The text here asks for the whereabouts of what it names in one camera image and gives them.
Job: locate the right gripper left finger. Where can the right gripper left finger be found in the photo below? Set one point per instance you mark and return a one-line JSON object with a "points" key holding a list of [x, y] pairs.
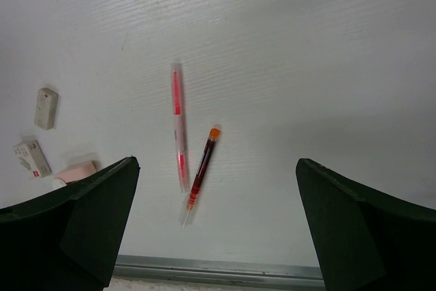
{"points": [[69, 239]]}

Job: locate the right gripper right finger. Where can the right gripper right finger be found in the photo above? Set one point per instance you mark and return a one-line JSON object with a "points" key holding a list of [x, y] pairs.
{"points": [[365, 239]]}

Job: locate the pink black eraser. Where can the pink black eraser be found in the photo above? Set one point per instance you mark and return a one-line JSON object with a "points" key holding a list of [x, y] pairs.
{"points": [[73, 173]]}

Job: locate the white eraser red label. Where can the white eraser red label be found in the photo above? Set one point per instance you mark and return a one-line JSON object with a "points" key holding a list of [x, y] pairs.
{"points": [[32, 159]]}

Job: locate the beige long eraser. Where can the beige long eraser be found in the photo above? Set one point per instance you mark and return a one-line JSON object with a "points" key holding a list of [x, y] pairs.
{"points": [[46, 107]]}

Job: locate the red orange pen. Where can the red orange pen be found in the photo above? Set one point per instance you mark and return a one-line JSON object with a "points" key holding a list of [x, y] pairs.
{"points": [[189, 206]]}

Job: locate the pink pen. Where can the pink pen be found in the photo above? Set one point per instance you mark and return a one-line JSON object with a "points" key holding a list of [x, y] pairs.
{"points": [[179, 124]]}

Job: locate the aluminium rail front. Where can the aluminium rail front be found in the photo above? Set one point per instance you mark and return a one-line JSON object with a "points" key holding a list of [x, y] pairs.
{"points": [[271, 276]]}

